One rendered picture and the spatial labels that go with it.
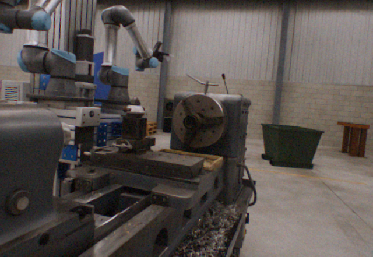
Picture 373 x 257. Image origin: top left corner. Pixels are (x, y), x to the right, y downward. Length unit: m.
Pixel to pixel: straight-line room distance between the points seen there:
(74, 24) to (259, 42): 10.49
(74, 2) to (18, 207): 1.45
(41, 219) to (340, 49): 12.06
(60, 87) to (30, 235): 1.01
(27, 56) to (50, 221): 1.08
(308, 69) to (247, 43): 2.59
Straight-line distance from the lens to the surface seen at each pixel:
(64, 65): 1.48
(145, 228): 0.73
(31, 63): 1.54
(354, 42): 12.50
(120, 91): 1.85
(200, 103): 1.56
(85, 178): 0.97
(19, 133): 0.51
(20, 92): 1.88
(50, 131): 0.55
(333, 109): 11.96
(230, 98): 1.70
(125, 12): 1.97
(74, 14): 1.82
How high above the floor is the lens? 1.17
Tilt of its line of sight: 3 degrees down
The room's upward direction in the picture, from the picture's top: 5 degrees clockwise
